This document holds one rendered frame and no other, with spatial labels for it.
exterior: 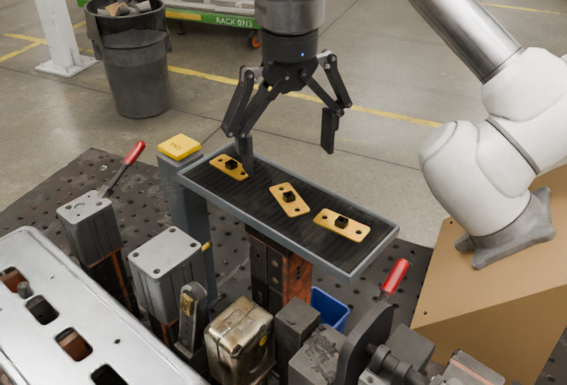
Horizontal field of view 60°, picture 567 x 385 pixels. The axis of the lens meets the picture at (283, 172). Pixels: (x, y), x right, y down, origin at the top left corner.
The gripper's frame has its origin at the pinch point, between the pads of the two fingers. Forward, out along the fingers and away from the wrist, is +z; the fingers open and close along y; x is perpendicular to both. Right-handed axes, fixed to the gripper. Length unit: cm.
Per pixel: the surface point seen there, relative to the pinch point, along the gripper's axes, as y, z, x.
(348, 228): -5.2, 8.9, 10.4
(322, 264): 1.8, 9.2, 14.8
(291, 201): -0.1, 8.8, 0.9
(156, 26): -29, 64, -242
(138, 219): 19, 55, -61
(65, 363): 39.2, 25.1, 2.9
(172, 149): 13.3, 9.2, -23.0
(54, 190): 41, 55, -87
